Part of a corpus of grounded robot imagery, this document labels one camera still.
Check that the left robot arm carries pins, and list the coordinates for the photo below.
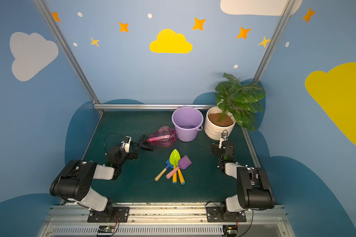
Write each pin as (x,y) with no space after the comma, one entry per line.
(74,182)

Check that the left circuit board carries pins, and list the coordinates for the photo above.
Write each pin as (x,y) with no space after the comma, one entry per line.
(106,230)

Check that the aluminium frame post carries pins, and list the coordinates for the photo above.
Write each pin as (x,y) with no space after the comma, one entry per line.
(277,33)
(46,13)

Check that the aluminium front rail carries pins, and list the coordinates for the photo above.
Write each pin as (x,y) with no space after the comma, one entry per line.
(177,219)

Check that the circuit board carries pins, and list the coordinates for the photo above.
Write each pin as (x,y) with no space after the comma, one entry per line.
(230,231)
(106,230)

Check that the left aluminium frame post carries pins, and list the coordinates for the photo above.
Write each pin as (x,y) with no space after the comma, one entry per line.
(46,13)

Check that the aluminium back frame bar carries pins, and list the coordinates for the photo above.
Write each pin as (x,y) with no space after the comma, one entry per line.
(143,107)

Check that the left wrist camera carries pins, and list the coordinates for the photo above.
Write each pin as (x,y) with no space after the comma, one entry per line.
(126,144)

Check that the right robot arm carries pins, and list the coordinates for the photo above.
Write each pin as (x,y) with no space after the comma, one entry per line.
(253,186)

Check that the purple plastic bucket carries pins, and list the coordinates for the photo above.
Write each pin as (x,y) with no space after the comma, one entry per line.
(188,122)

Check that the blue shovel wooden handle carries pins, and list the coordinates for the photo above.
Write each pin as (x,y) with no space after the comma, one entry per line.
(168,166)

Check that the right aluminium frame post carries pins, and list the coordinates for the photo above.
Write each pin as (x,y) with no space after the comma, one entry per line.
(277,33)

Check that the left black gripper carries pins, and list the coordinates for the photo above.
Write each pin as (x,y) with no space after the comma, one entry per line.
(137,146)

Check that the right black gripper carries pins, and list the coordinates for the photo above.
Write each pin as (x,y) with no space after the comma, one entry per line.
(222,148)

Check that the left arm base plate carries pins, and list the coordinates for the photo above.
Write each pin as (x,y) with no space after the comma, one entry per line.
(111,215)

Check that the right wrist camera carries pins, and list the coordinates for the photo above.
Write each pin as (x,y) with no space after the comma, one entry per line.
(222,139)

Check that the green artificial plant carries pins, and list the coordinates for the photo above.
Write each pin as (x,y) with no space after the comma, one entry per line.
(242,101)

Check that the green trowel blue-tipped handle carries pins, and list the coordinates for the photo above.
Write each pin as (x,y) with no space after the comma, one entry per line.
(181,177)

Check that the pink spray bottle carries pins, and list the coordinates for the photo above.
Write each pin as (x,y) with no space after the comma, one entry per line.
(165,137)

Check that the right circuit board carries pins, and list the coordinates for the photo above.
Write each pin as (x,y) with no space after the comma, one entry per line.
(230,231)

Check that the green trowel yellow handle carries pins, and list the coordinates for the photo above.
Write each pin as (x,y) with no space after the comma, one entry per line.
(174,157)

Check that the purple toy scoop pink handle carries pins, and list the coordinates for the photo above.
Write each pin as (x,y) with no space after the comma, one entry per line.
(183,163)

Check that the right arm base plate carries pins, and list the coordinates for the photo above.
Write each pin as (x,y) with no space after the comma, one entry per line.
(216,214)

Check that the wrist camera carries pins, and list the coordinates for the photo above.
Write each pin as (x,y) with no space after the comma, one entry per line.
(222,139)
(126,144)

